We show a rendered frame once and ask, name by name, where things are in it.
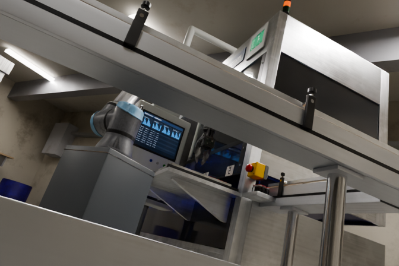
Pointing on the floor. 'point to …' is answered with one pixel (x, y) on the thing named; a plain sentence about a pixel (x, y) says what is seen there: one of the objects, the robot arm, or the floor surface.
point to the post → (278, 26)
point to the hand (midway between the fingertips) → (199, 162)
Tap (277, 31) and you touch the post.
